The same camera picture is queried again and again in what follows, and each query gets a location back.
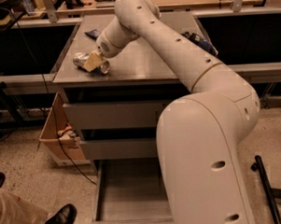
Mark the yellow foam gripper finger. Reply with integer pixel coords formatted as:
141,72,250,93
83,50,104,72

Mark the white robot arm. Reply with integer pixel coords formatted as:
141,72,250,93
84,0,260,224

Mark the grey top drawer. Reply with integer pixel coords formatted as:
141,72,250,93
63,100,170,131

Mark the grey drawer cabinet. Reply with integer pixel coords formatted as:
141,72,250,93
54,14,190,167

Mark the grey middle drawer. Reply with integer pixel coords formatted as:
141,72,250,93
80,138,158,160

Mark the grey open bottom drawer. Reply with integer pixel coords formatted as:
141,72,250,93
89,157,174,224

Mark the small dark blue packet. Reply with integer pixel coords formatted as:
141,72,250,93
85,29,101,40

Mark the wooden workbench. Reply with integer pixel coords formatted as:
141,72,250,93
55,0,281,18

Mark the cardboard box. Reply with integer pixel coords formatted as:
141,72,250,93
39,93,89,166

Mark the blue crumpled chip bag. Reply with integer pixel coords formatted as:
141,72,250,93
183,32,218,57

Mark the black leather shoe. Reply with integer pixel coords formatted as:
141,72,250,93
45,203,77,224

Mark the beige trouser leg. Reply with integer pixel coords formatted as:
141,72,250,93
0,189,49,224

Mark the black metal stand leg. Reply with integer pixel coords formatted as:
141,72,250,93
250,155,281,224

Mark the black cable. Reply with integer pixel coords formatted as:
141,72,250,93
0,3,98,189

